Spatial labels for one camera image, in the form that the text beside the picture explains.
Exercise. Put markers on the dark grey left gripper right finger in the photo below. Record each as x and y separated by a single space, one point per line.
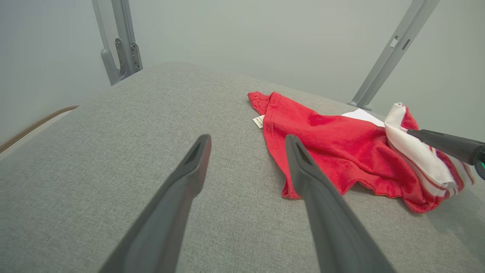
333 235

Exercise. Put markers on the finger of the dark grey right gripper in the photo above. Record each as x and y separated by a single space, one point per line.
454 146

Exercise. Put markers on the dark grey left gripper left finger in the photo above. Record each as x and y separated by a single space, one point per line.
159 235

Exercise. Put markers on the red and white basketball jersey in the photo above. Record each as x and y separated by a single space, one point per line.
341 151

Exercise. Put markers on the grey double partition post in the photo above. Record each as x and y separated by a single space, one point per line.
390 49

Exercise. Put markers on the grey metal frame with brackets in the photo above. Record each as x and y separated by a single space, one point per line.
123 45

